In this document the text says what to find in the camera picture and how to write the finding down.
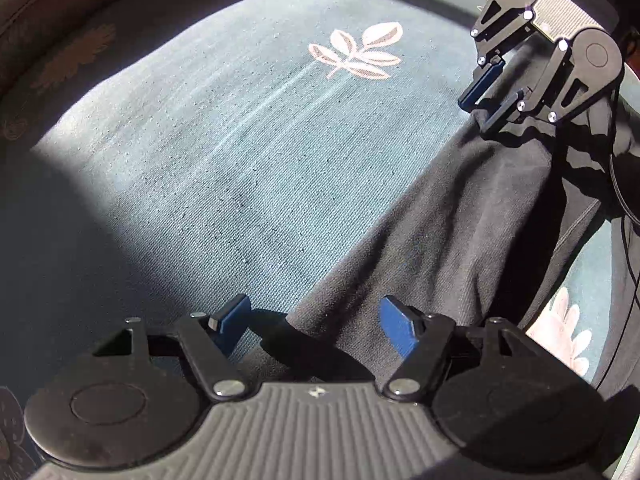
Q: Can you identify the black garment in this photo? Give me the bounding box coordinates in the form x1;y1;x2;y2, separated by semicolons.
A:
240;54;640;401

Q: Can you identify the teal patterned bed sheet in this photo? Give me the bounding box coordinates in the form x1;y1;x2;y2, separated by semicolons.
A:
1;0;639;479

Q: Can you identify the black cable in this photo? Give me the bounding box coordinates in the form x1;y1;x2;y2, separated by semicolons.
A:
602;79;640;286

